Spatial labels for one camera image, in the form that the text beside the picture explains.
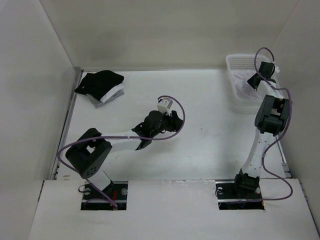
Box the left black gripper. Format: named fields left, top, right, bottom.
left=151, top=109, right=184, bottom=138

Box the white tank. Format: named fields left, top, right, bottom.
left=231, top=70, right=261, bottom=101
left=100, top=83, right=125, bottom=103

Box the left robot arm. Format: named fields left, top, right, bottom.
left=65, top=110, right=184, bottom=200

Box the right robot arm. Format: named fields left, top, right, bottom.
left=231, top=61, right=292, bottom=198

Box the white folded tank top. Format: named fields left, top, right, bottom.
left=100, top=83, right=125, bottom=103

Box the grey folded tank top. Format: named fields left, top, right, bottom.
left=86, top=90, right=124, bottom=108

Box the black folded tank top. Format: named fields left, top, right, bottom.
left=74, top=70, right=125, bottom=101

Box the white plastic basket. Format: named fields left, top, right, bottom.
left=225, top=54, right=269, bottom=114

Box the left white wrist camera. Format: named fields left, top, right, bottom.
left=157, top=97, right=174, bottom=115

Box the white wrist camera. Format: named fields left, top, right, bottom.
left=157, top=97, right=174, bottom=115
left=273, top=64, right=280, bottom=74

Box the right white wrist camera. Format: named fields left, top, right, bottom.
left=273, top=64, right=280, bottom=74

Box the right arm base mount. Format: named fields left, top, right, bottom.
left=215, top=180, right=265, bottom=210

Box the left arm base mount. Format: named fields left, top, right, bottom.
left=78, top=182, right=128, bottom=211

